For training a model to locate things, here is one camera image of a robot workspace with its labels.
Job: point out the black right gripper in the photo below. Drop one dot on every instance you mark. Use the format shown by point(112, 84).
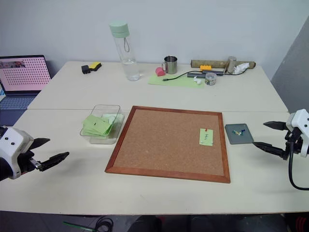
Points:
point(294, 141)

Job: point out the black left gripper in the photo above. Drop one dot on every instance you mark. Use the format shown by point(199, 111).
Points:
point(27, 163)

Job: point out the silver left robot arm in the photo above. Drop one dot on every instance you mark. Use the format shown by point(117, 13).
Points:
point(3, 170)

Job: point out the green paper note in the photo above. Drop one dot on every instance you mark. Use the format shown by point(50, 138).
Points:
point(207, 137)

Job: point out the small round tin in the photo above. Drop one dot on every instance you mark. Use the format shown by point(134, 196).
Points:
point(210, 79)

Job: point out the wooden framed cork board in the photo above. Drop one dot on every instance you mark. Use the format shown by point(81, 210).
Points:
point(166, 142)

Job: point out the grey pin tray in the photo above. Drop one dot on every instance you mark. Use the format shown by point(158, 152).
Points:
point(243, 139)

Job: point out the clear plastic container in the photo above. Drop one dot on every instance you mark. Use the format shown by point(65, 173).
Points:
point(96, 139)

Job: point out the stack of green notes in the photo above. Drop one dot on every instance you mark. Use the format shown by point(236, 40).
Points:
point(95, 125)

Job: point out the grey partition panel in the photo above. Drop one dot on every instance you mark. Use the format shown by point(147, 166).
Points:
point(294, 72)

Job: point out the white crumpled tissue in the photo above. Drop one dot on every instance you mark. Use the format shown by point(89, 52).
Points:
point(240, 68)

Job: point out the green thin stick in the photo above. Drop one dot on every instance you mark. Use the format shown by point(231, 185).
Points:
point(77, 226)

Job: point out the open laptop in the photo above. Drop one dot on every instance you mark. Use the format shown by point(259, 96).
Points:
point(21, 75)

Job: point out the metal cylinder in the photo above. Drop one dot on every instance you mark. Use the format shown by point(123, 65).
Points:
point(230, 64)

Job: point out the grey USB hub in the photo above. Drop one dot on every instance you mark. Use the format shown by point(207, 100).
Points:
point(212, 72)

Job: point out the black power adapter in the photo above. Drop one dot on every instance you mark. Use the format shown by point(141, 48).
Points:
point(85, 69)

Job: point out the red black object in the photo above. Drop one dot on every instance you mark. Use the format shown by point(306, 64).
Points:
point(303, 224)

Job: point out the small white plastic piece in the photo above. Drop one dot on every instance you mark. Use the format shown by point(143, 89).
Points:
point(197, 81)

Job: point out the wooden roll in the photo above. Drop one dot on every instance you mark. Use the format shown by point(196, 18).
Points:
point(212, 62)

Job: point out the yellow toy brick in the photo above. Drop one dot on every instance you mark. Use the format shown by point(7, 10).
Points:
point(205, 68)

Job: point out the yellow black sponge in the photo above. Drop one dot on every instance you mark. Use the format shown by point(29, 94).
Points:
point(94, 66)

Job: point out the green paper sheet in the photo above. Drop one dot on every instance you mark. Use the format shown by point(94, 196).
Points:
point(173, 82)

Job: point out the clear bottle with green lid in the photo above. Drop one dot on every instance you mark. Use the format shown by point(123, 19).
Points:
point(129, 60)

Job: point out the metal mug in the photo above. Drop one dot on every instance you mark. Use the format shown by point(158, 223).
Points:
point(171, 65)

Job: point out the pink rounded block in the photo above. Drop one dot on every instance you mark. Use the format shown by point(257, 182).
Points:
point(159, 72)

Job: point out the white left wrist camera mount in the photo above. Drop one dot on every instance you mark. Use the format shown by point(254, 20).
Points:
point(14, 145)

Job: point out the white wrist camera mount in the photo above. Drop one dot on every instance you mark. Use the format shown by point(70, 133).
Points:
point(14, 145)
point(300, 119)

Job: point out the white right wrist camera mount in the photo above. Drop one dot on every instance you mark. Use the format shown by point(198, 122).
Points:
point(300, 119)

